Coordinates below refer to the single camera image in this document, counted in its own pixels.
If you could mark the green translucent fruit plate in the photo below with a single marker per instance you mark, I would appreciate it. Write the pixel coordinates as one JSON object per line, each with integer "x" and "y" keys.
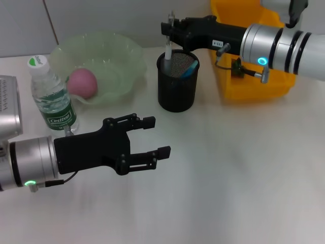
{"x": 114, "y": 68}

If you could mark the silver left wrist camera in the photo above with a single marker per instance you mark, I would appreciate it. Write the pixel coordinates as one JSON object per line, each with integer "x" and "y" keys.
{"x": 8, "y": 106}

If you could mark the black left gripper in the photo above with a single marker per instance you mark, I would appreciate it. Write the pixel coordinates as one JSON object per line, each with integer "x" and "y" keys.
{"x": 91, "y": 150}

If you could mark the yellow plastic bin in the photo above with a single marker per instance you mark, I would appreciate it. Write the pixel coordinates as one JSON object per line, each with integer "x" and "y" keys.
{"x": 254, "y": 89}

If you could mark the silver pen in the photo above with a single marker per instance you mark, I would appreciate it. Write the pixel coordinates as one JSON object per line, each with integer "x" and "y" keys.
{"x": 167, "y": 61}

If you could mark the pink peach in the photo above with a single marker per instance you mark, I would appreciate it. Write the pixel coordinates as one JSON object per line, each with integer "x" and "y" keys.
{"x": 82, "y": 84}

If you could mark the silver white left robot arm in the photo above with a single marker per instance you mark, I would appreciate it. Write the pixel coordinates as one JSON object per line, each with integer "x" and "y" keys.
{"x": 30, "y": 162}

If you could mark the blue scissors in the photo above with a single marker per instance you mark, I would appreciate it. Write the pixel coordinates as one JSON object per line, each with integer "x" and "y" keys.
{"x": 190, "y": 71}

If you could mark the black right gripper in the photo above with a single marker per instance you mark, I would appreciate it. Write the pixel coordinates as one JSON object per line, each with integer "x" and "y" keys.
{"x": 215, "y": 35}

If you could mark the clear water bottle green label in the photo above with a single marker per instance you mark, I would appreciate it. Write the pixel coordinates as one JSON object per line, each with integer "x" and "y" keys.
{"x": 53, "y": 101}

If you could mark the black mesh pen holder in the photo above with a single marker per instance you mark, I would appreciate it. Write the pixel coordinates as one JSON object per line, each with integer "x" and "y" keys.
{"x": 175, "y": 94}

